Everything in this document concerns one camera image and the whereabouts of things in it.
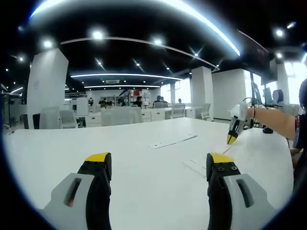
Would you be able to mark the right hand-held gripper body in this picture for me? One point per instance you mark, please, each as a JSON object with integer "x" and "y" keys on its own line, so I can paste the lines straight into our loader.
{"x": 242, "y": 111}

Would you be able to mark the slim white pillar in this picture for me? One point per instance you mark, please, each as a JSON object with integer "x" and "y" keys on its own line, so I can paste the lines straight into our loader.
{"x": 202, "y": 93}

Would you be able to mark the black computer mouse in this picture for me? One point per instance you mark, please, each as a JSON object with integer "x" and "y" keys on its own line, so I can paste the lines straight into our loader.
{"x": 267, "y": 131}

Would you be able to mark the person's dark clothed torso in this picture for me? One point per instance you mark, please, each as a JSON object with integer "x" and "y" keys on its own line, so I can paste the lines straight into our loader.
{"x": 301, "y": 134}

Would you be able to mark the large white pillar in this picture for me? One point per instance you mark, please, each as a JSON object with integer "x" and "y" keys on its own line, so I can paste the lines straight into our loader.
{"x": 46, "y": 83}

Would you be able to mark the long curved ceiling light strip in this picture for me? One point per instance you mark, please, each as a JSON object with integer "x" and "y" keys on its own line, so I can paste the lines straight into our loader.
{"x": 168, "y": 12}

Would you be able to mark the white mesh office chair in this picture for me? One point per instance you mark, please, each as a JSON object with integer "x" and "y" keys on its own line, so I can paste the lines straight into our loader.
{"x": 205, "y": 111}
{"x": 49, "y": 117}
{"x": 69, "y": 118}
{"x": 178, "y": 110}

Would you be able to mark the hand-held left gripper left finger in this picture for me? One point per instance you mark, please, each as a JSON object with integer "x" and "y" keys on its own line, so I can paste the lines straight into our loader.
{"x": 79, "y": 196}

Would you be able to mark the white cabinet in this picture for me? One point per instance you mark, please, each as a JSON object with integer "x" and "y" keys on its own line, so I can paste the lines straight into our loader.
{"x": 79, "y": 106}

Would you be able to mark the white long socket holder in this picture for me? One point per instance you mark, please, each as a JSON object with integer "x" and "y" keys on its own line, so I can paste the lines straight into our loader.
{"x": 171, "y": 141}

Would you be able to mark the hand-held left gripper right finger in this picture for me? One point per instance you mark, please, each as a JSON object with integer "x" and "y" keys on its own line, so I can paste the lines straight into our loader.
{"x": 235, "y": 198}

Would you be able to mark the white office desk row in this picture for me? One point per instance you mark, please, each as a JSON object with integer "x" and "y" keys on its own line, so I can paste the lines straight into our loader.
{"x": 156, "y": 114}

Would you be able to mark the black desk stand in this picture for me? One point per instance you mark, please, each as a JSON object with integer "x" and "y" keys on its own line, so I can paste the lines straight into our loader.
{"x": 254, "y": 100}

